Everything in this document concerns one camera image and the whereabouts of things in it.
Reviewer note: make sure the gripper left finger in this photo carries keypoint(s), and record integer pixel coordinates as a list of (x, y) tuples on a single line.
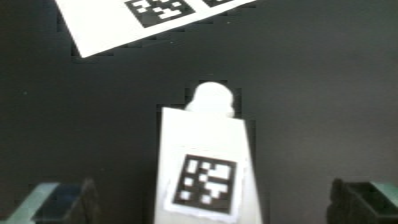
[(61, 203)]

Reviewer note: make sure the white stool leg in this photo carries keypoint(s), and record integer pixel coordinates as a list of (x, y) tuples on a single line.
[(207, 192)]

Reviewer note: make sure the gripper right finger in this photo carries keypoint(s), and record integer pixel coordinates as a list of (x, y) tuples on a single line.
[(363, 203)]

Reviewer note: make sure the white fiducial marker sheet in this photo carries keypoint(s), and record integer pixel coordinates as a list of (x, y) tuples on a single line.
[(111, 22)]

